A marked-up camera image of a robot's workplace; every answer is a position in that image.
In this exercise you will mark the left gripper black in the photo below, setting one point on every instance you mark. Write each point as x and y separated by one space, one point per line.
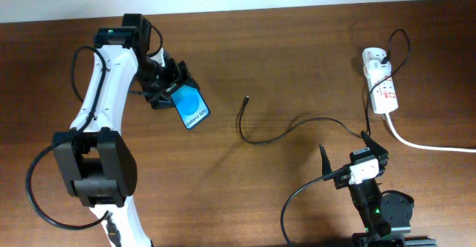
156 94

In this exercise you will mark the white USB charger plug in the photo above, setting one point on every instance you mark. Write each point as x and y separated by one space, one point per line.
375 68

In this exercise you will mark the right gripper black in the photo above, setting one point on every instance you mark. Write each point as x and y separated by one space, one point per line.
381 153

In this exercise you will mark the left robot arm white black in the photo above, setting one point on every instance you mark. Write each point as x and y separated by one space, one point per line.
96 165

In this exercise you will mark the blue Galaxy smartphone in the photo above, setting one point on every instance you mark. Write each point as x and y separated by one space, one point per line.
190 106

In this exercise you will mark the white power strip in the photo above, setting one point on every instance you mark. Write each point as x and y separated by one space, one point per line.
383 97

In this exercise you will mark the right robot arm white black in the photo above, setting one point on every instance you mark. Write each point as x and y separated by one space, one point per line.
386 215

